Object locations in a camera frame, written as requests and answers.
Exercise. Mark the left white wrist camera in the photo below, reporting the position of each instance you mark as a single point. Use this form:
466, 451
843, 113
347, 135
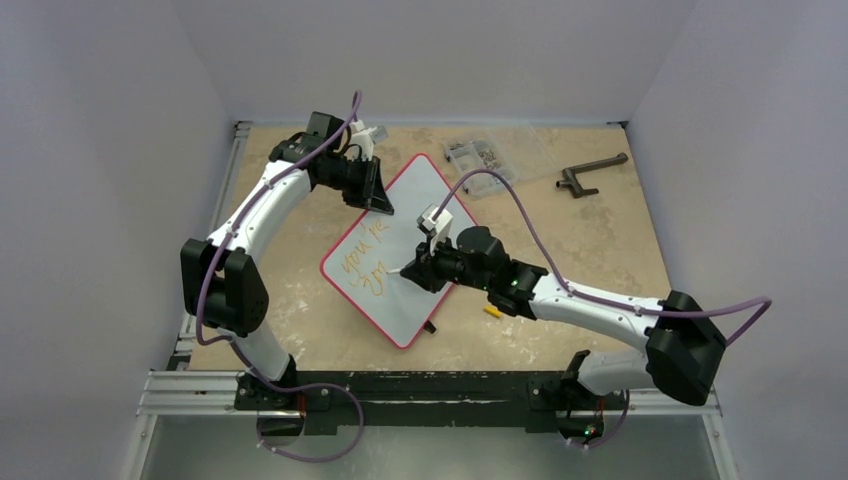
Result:
364, 139

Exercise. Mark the aluminium frame rail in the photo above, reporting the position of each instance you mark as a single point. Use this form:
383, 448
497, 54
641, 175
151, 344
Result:
177, 390

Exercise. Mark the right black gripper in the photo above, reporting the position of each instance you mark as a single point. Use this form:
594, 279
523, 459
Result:
431, 270

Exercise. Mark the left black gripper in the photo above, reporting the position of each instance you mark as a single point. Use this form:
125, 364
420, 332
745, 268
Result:
371, 194

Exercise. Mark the pink framed whiteboard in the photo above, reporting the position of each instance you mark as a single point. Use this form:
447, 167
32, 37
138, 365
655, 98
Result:
376, 242

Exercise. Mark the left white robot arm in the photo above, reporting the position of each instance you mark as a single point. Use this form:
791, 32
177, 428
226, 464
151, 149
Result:
222, 285

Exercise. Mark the yellow marker cap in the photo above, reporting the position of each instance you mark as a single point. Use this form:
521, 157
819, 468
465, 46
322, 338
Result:
492, 311

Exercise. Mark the clear screw organizer box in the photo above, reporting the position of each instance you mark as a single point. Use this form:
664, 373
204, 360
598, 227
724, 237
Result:
478, 151

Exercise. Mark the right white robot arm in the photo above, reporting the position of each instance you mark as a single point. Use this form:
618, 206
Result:
673, 345

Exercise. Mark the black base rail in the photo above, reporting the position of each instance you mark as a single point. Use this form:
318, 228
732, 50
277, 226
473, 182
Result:
534, 401

